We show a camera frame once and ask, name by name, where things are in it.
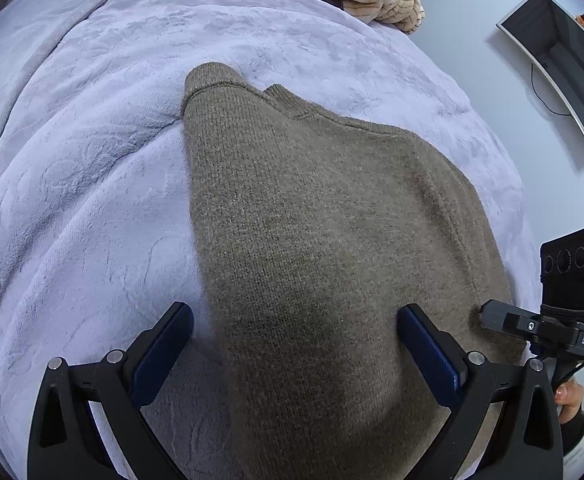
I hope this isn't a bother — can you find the right hand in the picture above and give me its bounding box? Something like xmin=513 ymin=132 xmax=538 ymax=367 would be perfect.
xmin=554 ymin=377 xmax=584 ymax=425

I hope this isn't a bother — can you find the white curved monitor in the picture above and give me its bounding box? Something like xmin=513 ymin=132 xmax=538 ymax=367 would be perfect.
xmin=497 ymin=0 xmax=584 ymax=136

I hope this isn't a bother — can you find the lavender fleece bed blanket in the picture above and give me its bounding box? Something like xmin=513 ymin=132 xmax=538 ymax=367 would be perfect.
xmin=0 ymin=0 xmax=539 ymax=479

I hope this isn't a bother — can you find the black monitor cable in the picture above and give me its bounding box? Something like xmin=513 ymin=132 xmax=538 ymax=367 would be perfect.
xmin=528 ymin=62 xmax=573 ymax=118

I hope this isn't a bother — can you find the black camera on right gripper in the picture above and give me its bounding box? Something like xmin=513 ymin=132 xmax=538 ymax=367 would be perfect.
xmin=540 ymin=229 xmax=584 ymax=311

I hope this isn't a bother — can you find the olive brown knit sweater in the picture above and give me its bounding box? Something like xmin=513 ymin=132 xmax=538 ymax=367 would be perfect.
xmin=182 ymin=63 xmax=523 ymax=479

